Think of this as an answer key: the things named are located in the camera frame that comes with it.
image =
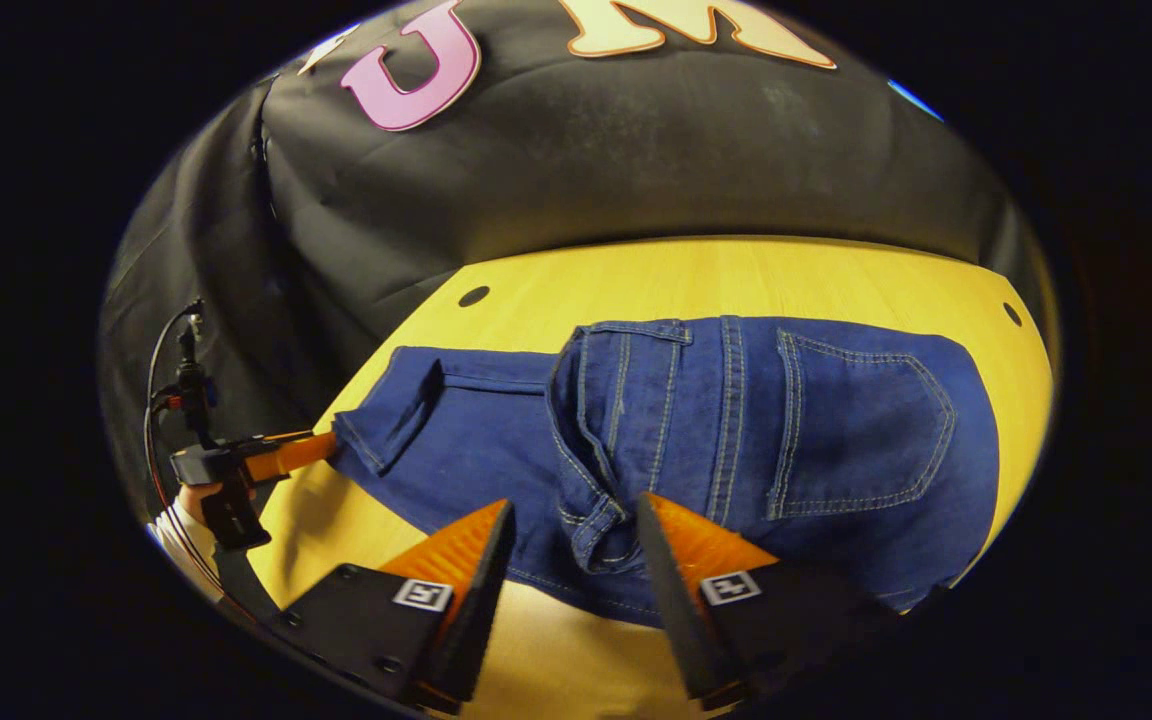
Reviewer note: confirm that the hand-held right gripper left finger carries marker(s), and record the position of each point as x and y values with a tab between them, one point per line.
481	610

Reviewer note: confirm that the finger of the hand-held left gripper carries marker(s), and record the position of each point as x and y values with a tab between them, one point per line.
291	455

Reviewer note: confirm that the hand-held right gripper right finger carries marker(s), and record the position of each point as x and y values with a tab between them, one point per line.
671	610

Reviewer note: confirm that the blue denim jeans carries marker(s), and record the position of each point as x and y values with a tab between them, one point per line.
736	420

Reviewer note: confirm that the black backdrop cloth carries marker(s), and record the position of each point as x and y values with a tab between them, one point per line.
586	170

